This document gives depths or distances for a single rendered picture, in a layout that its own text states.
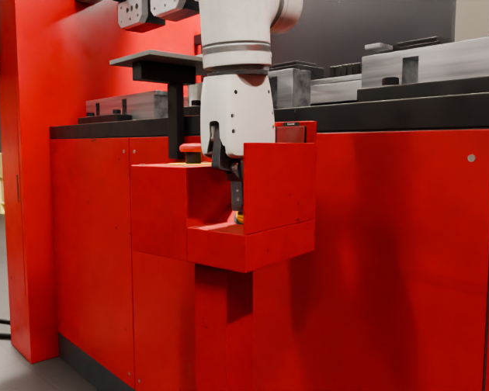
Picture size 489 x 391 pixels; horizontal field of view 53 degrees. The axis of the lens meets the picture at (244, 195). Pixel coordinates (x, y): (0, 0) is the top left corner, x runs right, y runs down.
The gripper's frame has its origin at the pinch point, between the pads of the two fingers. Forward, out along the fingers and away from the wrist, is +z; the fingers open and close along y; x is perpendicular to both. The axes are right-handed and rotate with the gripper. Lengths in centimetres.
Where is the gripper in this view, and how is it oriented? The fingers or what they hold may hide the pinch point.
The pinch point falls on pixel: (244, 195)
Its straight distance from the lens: 63.4
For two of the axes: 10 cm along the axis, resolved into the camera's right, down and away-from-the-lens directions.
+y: -6.1, 1.7, -7.8
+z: 0.5, 9.8, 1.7
